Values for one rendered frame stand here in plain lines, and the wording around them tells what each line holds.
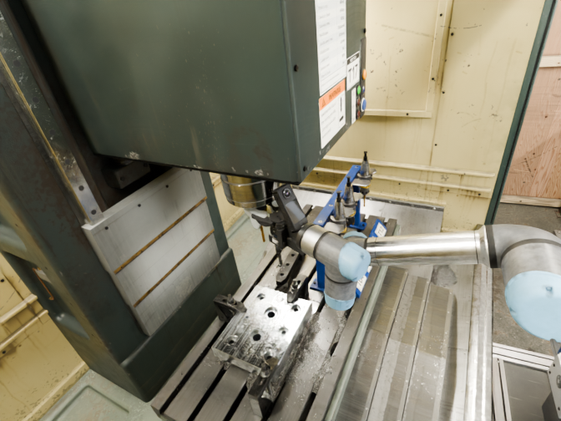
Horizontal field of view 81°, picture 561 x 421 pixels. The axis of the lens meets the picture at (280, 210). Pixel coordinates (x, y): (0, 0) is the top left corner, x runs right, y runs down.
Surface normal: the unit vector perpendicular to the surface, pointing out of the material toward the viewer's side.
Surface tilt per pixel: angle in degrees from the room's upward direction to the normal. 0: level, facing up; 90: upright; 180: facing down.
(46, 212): 90
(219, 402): 0
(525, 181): 90
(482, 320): 0
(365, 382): 7
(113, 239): 90
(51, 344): 90
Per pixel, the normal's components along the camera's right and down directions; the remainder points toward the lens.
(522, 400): -0.12, -0.83
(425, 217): -0.29, -0.53
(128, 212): 0.88, 0.18
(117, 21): -0.46, 0.54
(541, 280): -0.47, -0.79
